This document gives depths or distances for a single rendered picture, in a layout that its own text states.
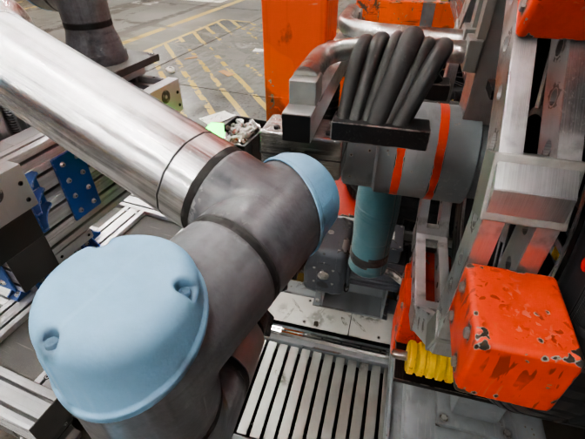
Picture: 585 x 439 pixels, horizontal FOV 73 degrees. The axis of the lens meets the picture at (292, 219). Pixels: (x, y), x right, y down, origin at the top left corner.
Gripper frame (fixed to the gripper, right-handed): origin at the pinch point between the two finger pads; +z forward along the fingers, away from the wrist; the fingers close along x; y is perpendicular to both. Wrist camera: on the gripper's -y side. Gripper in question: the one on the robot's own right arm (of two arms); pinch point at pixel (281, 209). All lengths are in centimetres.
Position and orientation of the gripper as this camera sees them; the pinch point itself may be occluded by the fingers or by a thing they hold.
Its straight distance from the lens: 51.0
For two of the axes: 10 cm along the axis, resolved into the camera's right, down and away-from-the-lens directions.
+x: -9.7, -1.5, 1.7
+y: 0.1, -7.8, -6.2
